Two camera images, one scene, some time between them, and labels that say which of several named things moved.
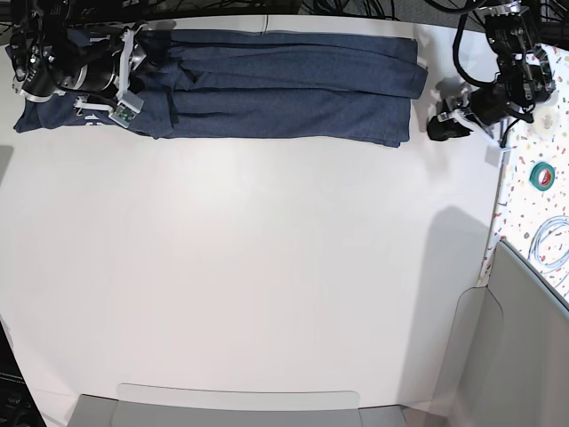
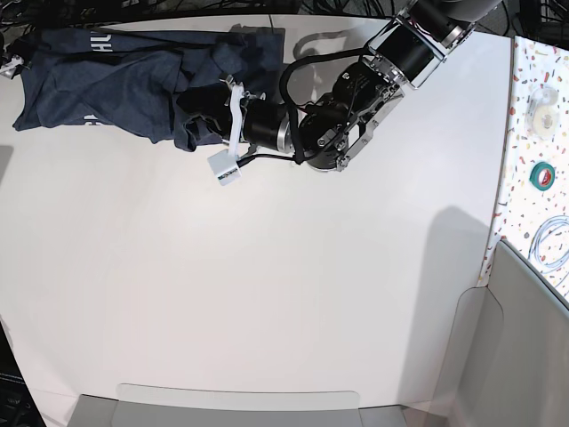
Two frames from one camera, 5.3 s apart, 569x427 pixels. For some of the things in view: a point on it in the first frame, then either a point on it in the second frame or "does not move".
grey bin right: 507,359 does not move
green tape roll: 542,176 does not move
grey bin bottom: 188,406 does not move
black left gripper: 102,63 -> 17,46
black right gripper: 489,103 -> 265,123
